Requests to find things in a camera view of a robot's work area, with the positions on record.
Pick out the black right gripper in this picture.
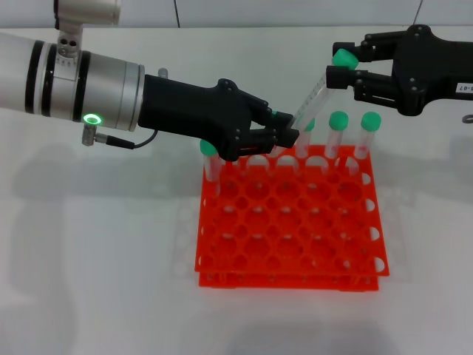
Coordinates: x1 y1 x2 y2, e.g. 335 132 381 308
326 23 473 118

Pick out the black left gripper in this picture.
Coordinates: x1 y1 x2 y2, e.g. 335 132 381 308
137 74 302 163

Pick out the clear tube green cap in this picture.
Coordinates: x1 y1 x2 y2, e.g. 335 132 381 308
199 139 222 199
323 110 350 175
289 49 358 131
295 118 316 162
349 111 382 177

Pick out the orange test tube rack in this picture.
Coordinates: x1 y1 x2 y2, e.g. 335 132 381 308
194 143 391 293

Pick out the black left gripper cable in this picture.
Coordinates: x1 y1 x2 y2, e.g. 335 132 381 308
81 124 159 151

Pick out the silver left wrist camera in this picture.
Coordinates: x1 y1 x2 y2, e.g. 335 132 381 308
52 0 122 56

